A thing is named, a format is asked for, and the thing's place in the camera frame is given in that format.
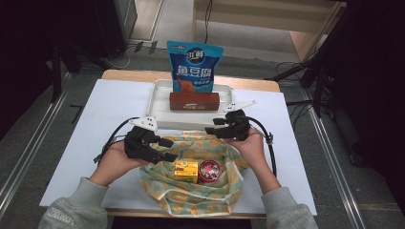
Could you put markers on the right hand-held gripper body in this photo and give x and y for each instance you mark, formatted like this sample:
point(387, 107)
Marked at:
point(238, 125)

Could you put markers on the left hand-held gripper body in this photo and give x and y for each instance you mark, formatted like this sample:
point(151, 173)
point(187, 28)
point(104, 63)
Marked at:
point(140, 143)

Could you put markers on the small yellow box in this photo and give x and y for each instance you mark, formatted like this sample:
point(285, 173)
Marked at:
point(186, 171)

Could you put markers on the brown carton box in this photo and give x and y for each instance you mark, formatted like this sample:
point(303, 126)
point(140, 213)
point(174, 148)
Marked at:
point(194, 101)

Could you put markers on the white plastic tray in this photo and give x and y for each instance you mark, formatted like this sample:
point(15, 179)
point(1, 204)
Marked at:
point(159, 108)

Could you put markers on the red round tin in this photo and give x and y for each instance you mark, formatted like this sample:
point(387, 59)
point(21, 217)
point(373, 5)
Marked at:
point(209, 171)

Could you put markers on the green yellow patterned cloth bag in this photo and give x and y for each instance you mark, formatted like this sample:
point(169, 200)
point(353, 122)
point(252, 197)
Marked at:
point(191, 197)

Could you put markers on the blue snack pouch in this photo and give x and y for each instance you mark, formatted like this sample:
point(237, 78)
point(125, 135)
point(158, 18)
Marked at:
point(194, 70)

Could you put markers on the person's right hand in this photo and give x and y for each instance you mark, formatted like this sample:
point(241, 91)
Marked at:
point(254, 149)

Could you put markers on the person's left hand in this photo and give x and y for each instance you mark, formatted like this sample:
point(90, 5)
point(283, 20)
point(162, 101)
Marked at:
point(113, 162)

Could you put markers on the white table sheet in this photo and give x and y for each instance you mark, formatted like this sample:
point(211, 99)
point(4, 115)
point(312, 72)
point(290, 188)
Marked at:
point(111, 105)

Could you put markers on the wooden table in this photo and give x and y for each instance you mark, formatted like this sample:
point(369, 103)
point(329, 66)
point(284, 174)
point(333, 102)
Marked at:
point(133, 75)

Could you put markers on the black tripod stand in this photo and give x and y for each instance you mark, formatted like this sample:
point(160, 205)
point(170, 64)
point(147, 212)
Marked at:
point(318, 70)

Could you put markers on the light wooden shelf unit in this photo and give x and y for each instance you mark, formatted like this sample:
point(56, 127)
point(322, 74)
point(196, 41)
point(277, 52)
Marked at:
point(254, 19)

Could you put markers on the black stand with legs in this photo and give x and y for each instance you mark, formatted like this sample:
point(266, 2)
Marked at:
point(57, 70)

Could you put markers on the dark cabinet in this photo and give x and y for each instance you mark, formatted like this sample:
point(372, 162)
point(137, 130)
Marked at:
point(111, 25)

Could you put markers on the dark floor bracket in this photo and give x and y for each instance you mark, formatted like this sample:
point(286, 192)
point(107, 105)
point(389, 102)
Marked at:
point(153, 47)
point(138, 46)

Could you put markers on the metal floor rail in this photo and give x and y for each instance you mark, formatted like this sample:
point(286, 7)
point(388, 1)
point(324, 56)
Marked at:
point(334, 165)
point(28, 149)

